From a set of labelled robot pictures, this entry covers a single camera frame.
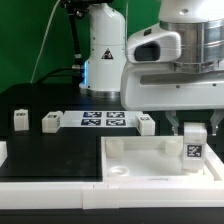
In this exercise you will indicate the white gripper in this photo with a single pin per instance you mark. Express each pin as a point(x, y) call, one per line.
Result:
point(175, 66)

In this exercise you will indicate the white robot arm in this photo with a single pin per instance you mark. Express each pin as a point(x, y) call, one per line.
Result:
point(100, 40)

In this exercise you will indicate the white square table top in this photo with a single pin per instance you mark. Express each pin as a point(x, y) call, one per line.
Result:
point(146, 158)

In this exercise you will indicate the white sheet with tags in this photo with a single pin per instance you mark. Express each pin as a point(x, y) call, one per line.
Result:
point(105, 119)

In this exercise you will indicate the white U-shaped obstacle fence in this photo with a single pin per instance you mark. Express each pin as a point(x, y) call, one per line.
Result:
point(115, 195)

